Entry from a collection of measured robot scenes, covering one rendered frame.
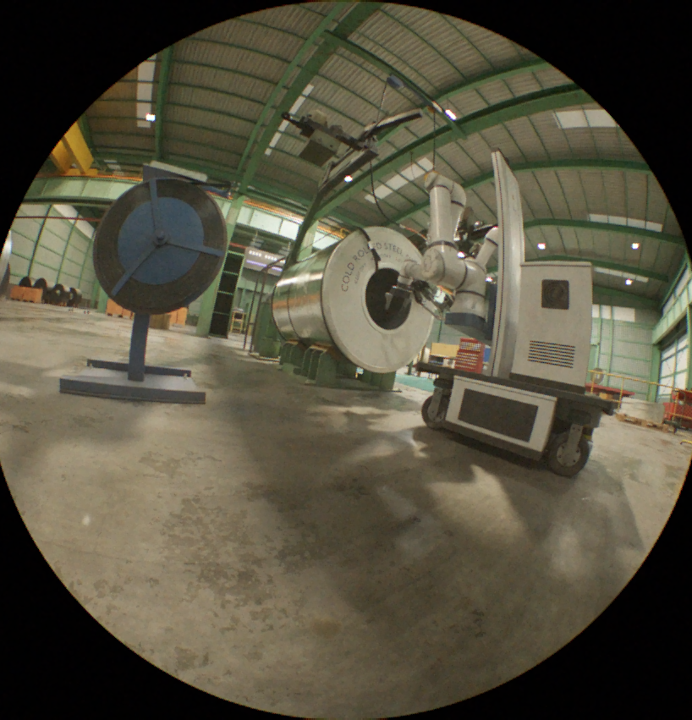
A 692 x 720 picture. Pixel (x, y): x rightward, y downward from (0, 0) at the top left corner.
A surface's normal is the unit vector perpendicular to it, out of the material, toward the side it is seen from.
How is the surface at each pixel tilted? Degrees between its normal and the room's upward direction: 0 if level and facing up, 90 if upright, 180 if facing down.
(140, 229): 90
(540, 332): 90
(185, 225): 90
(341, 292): 90
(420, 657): 0
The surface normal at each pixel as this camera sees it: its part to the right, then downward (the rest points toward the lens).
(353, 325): 0.54, 0.14
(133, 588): 0.18, -0.98
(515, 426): -0.80, -0.12
